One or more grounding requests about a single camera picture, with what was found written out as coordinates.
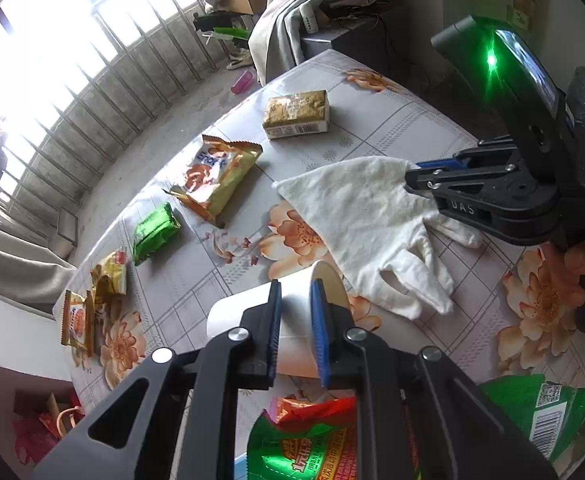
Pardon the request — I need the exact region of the small green snack pack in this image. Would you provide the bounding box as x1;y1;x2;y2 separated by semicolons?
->
132;203;183;267

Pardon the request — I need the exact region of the white paper cup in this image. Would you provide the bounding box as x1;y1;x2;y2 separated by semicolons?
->
206;261;351;380

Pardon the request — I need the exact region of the paper bag with handles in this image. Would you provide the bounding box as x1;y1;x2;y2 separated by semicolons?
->
45;392;87;438

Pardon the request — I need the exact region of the yellow crumpled snack packet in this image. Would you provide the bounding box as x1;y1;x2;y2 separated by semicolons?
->
90;250;129;297

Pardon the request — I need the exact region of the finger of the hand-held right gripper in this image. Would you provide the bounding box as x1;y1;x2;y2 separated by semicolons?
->
405;166;521;207
415;135;524;171

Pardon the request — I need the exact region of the yellow orange snack packet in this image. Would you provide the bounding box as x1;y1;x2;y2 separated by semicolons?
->
61;289;98;358

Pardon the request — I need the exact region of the black green device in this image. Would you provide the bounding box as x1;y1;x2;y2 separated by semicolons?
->
192;12;250;43

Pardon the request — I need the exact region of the pink plastic object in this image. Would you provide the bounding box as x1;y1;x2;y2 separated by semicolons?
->
230;70;256;95

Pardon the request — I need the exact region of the white cotton glove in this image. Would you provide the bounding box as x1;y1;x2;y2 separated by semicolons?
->
272;156;484;320

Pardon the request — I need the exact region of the pink plastic bag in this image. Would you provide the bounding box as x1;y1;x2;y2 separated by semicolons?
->
13;417;60;466

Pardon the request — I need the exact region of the orange white biscuit bag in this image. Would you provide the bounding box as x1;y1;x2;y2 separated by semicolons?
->
170;134;264;228

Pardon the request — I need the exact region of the grey white curtain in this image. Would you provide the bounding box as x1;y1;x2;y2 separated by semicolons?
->
247;0;343;86

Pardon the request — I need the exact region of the red green foil snack bag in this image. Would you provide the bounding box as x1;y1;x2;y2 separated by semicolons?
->
246;395;423;480

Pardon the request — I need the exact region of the metal window railing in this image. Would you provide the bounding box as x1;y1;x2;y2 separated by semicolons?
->
0;0;253;201

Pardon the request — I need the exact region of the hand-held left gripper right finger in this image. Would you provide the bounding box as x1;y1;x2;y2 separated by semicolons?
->
309;279;558;480

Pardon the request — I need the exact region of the grey cabinet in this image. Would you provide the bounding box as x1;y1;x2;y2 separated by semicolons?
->
299;25;413;81

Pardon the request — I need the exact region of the beige curtain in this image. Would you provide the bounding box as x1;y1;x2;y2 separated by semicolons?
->
0;232;78;318

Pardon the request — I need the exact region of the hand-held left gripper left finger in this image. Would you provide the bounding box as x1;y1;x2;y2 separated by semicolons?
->
32;280;284;480

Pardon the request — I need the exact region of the floral tablecloth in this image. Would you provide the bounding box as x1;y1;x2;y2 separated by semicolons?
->
65;49;585;480

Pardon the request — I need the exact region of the gold brick snack pack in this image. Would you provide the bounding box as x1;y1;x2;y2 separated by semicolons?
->
263;90;333;140

